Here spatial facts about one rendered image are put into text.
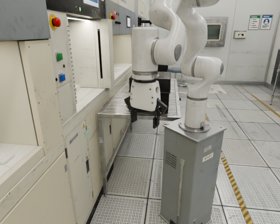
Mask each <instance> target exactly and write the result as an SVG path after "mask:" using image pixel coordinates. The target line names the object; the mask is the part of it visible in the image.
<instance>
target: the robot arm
mask: <svg viewBox="0 0 280 224"><path fill-rule="evenodd" d="M218 2H219V0H154V1H153V3H152V5H151V7H150V10H149V20H150V22H151V23H152V24H154V25H155V26H157V27H160V28H164V29H166V30H169V31H170V33H169V35H168V37H166V38H165V39H159V29H158V28H156V27H134V28H132V78H133V80H132V85H131V93H130V96H129V97H127V98H125V99H124V101H125V103H126V106H127V108H128V109H129V112H130V113H131V123H133V122H135V121H137V110H136V109H142V110H146V111H151V112H152V113H153V115H154V118H153V128H154V129H155V128H156V127H158V126H159V124H160V116H161V115H162V114H163V113H164V112H165V111H166V109H167V108H168V107H167V105H165V104H164V103H163V102H162V101H161V100H160V86H159V81H157V80H156V78H157V77H159V73H158V65H173V64H175V63H176V62H177V61H178V60H179V58H180V55H181V53H182V50H183V47H184V43H185V39H186V34H187V50H186V53H185V55H184V57H183V59H182V62H181V64H180V70H181V72H182V74H183V75H185V76H188V77H195V78H202V79H203V80H202V82H200V83H197V84H193V85H191V86H189V87H188V90H187V99H186V110H185V119H184V120H182V121H180V122H179V127H180V128H181V129H183V130H185V131H188V132H194V133H202V132H207V131H208V130H209V129H210V125H209V124H208V123H207V122H205V115H206V107H207V100H208V91H209V89H210V87H211V85H212V84H213V83H214V82H215V81H216V80H217V79H218V78H219V77H220V75H221V74H222V72H223V70H224V65H223V62H222V60H221V59H219V58H217V57H210V56H196V54H197V53H199V52H200V51H201V50H202V49H203V48H204V47H205V45H206V43H207V39H208V29H207V23H206V20H205V19H204V18H203V17H202V16H201V15H199V14H198V13H197V12H196V11H195V10H194V9H193V8H200V7H209V6H213V5H215V4H216V3H218ZM183 23H184V25H185V28H186V33H185V29H184V25H183ZM160 107H161V108H162V109H161V111H159V109H158V108H160Z"/></svg>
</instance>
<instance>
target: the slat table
mask: <svg viewBox="0 0 280 224"><path fill-rule="evenodd" d="M128 91H129V79H128V80H127V81H126V82H125V83H124V84H123V85H122V86H121V88H120V89H119V90H118V91H117V92H116V93H115V94H114V96H113V97H112V98H111V99H110V100H109V101H108V102H107V103H106V104H105V105H104V107H103V108H102V109H101V110H100V111H99V112H98V113H97V117H98V129H99V137H102V138H103V143H100V158H101V170H102V181H103V193H104V194H105V195H104V197H107V192H108V187H107V174H106V173H107V171H108V169H109V167H110V164H111V162H112V160H113V158H114V155H115V153H116V151H117V149H118V147H119V145H120V142H121V140H122V138H123V136H124V134H125V131H126V129H127V127H128V125H129V123H130V129H131V132H132V123H131V113H130V112H129V109H128V108H127V106H126V103H125V101H124V99H125V98H127V97H129V96H130V92H128ZM103 117H105V118H122V119H129V120H128V122H127V124H126V126H125V129H124V131H123V133H122V135H121V137H120V139H119V141H118V143H117V145H116V148H115V150H114V152H113V154H112V156H111V158H110V160H109V162H108V164H107V167H106V160H105V147H104V128H103ZM153 118H154V115H153V114H152V113H149V112H143V113H142V112H137V119H139V120H153ZM180 118H182V117H181V109H180V100H179V93H178V86H177V79H171V92H170V94H169V105H168V113H167V114H166V113H163V114H162V115H161V116H160V120H164V121H174V120H177V119H180Z"/></svg>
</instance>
